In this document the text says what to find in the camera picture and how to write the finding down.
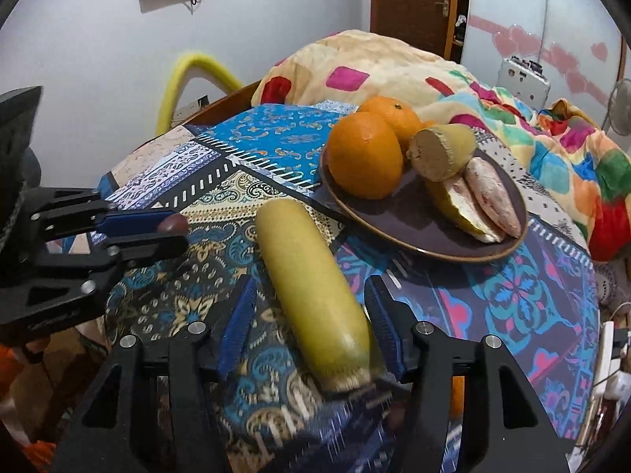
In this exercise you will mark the blue patterned patchwork cloth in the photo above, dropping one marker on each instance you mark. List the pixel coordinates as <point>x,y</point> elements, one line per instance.
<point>517,305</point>

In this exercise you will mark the wooden bed footboard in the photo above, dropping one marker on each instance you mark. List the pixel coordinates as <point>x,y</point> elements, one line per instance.
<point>231,101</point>

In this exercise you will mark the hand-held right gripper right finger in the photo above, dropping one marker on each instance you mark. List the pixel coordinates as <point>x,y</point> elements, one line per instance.
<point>382,322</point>

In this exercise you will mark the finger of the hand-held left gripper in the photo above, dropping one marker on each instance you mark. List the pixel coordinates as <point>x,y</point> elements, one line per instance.
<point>133,220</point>
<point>148,246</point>

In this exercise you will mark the purple ceramic plate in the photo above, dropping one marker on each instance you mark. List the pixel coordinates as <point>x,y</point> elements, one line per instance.
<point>394,226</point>

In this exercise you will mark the pomelo segment with peel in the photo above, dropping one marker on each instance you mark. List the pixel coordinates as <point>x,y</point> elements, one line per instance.
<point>453,209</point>

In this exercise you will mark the small tangerine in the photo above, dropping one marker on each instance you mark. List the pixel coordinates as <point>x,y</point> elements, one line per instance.
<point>457,396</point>

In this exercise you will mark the colourful patchwork blanket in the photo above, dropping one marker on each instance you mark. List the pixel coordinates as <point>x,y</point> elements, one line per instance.
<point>374,59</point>

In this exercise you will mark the yellow foam tube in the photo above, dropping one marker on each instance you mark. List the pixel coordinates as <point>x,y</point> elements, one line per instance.
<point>167,93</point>

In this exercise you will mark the brown wooden door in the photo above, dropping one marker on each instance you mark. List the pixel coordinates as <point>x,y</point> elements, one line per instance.
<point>409,5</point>

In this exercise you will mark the peeled pink pomelo segment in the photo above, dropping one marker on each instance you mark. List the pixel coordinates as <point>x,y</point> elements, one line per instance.
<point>493,197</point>

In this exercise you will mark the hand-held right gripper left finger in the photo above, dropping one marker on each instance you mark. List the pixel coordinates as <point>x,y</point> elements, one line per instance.
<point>239,322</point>

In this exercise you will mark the large orange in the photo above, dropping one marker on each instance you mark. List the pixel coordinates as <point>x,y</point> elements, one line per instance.
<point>394,113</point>
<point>365,157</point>

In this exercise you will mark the orange cloth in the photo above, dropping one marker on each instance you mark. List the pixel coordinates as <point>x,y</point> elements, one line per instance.
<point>10,372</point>

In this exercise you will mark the white power strip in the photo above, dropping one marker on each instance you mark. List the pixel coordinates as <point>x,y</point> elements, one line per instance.
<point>609,350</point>

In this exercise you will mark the standing electric fan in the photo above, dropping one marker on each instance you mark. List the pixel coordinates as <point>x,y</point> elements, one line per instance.
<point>620,108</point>

